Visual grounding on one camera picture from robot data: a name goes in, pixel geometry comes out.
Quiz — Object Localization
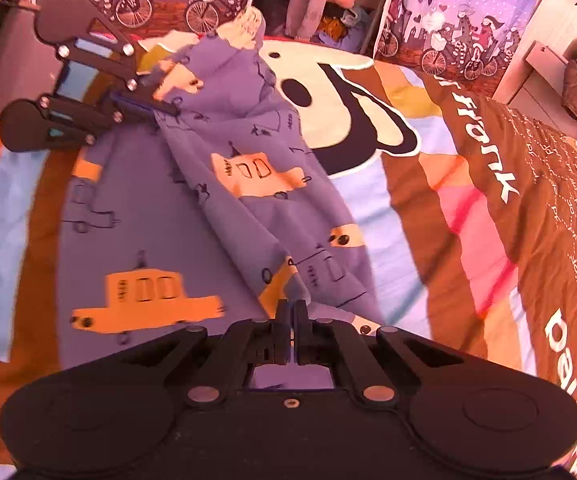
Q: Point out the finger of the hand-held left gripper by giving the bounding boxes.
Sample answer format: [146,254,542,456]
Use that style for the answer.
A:
[40,94,181,147]
[57,14,140,92]

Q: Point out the blue cloth pile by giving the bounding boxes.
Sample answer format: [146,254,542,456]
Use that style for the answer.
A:
[313,7,373,53]

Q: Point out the cartoon printed blanket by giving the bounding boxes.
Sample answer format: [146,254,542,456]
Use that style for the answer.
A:
[0,35,577,480]

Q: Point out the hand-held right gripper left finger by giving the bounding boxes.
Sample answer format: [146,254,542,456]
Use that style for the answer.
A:
[112,299,294,407]

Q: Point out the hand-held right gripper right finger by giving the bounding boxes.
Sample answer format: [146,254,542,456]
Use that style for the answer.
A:
[295,299,470,407]

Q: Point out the blue car print pants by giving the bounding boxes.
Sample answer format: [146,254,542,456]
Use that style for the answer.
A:
[58,7,390,377]

